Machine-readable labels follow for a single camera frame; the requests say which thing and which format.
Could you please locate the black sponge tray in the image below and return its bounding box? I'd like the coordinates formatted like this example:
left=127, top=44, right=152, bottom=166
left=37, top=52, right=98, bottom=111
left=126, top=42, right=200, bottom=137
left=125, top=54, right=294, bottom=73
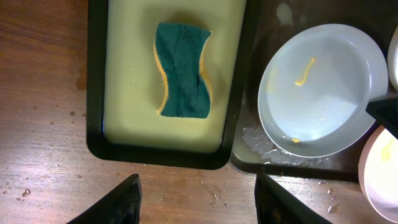
left=86, top=0, right=262, bottom=170

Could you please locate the cream white plate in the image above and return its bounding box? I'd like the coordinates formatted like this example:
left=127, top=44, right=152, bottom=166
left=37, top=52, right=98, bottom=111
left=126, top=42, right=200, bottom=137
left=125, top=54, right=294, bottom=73
left=387, top=27, right=398, bottom=90

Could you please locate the pink plate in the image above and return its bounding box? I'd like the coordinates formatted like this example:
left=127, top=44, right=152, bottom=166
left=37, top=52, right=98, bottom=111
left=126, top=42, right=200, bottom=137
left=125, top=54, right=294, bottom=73
left=358, top=126, right=397, bottom=223

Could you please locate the pale blue plate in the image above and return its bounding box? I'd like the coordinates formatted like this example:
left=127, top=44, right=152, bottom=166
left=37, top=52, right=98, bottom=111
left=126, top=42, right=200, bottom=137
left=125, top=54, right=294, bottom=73
left=257, top=24, right=389, bottom=157

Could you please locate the green yellow scrub sponge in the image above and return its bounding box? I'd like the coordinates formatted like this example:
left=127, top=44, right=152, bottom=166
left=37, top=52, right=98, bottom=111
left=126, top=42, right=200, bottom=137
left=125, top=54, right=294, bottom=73
left=153, top=22, right=213, bottom=119

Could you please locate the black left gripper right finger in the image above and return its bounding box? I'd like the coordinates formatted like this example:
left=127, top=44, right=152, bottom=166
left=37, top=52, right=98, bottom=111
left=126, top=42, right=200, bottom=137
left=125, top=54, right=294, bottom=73
left=254, top=173, right=330, bottom=224

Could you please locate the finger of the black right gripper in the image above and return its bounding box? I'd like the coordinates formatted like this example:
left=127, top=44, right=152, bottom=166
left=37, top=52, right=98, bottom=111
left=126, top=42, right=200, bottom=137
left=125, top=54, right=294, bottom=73
left=366, top=97, right=398, bottom=138

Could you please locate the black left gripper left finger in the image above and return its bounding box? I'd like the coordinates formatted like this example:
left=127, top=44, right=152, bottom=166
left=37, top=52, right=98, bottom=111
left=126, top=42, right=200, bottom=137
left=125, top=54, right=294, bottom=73
left=68, top=174, right=142, bottom=224

